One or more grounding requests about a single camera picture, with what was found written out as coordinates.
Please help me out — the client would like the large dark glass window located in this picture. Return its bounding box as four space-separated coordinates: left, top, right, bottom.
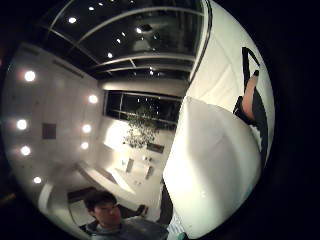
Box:
103 89 183 132

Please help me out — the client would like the tall green indoor plant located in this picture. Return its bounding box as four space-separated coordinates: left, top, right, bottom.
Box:
123 104 162 149

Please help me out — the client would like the white striped packet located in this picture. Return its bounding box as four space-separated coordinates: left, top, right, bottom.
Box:
166 213 188 240

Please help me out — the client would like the the person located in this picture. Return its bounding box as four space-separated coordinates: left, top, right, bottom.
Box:
78 189 170 240

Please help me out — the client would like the long white counter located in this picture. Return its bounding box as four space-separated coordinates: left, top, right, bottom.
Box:
78 163 138 196

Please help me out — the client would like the group of round ceiling lamps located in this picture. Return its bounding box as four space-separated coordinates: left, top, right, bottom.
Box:
14 68 100 186

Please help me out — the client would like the black chair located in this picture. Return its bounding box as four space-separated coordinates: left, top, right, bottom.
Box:
134 203 149 218

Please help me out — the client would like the dark square wall panel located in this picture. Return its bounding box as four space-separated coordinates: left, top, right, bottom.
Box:
41 122 57 140

